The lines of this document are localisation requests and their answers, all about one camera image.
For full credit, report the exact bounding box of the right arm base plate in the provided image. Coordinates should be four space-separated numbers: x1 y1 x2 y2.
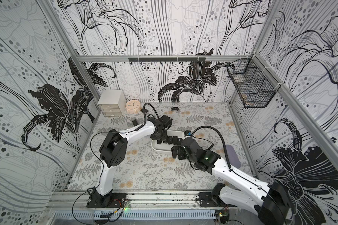
197 192 226 208

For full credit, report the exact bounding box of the white rectangular storage box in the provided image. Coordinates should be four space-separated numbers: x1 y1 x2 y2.
151 130 186 153

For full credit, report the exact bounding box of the black flip key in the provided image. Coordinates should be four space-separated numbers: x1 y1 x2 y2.
167 136 173 144

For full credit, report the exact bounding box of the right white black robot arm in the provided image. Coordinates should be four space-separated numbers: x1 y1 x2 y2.
171 132 290 225

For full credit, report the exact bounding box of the black wire wall basket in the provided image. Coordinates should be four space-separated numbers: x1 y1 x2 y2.
226 57 277 108

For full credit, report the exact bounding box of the peach round alarm clock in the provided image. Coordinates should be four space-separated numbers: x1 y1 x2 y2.
125 100 142 114

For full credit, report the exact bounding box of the white slotted cable duct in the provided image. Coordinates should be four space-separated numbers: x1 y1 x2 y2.
54 209 216 220

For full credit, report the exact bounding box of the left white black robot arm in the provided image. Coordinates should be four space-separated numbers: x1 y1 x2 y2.
86 103 172 209

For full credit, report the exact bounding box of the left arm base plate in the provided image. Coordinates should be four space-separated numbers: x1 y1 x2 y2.
86 192 127 209

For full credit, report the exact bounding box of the white mini drawer cabinet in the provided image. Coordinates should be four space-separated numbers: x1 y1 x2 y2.
98 90 127 117

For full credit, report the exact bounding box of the grey oval pad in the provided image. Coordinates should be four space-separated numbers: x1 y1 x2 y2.
225 145 241 169

